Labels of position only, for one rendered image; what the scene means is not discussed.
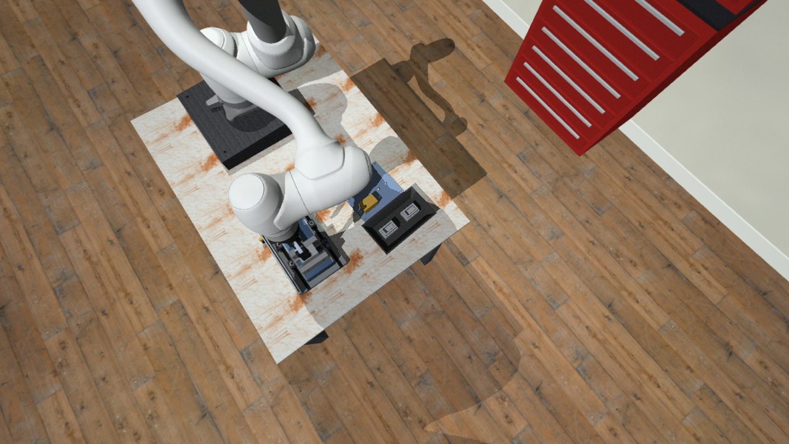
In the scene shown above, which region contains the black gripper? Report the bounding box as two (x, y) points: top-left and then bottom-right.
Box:
(278, 224), (312, 261)

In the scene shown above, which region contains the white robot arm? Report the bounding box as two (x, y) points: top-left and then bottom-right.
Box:
(132, 0), (372, 242)

